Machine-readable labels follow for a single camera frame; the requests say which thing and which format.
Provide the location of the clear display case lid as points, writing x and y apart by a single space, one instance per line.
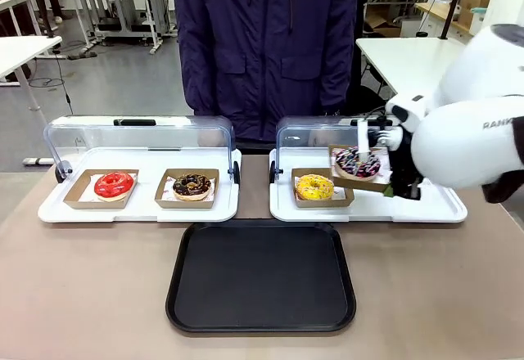
311 131
143 135

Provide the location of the white table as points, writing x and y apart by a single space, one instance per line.
24 49
409 61

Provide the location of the dark sprinkled donut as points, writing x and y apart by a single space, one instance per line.
360 184

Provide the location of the chocolate nut donut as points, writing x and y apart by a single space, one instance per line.
180 190

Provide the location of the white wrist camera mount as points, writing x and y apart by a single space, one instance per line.
362 139

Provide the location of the chocolate rainbow sprinkled donut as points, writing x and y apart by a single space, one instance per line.
348 167

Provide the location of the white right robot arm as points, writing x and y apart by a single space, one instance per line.
450 147

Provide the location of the black plastic serving tray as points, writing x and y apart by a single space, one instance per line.
262 278

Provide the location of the white display case base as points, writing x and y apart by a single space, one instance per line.
143 212
409 212

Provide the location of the yellow sprinkled donut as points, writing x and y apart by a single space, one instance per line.
305 190

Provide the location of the person's left hand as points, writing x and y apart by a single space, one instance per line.
322 136

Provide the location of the wooden workbench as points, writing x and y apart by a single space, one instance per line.
444 18

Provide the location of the person's right hand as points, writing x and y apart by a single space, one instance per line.
209 137

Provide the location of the brown cardboard donut box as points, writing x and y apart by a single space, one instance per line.
75 198
184 205
323 203

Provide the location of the person in dark jacket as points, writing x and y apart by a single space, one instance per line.
266 49

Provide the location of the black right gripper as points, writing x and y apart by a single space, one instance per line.
403 172

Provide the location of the black stand pole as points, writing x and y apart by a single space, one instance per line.
451 4

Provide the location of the red glazed donut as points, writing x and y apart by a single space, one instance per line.
102 188

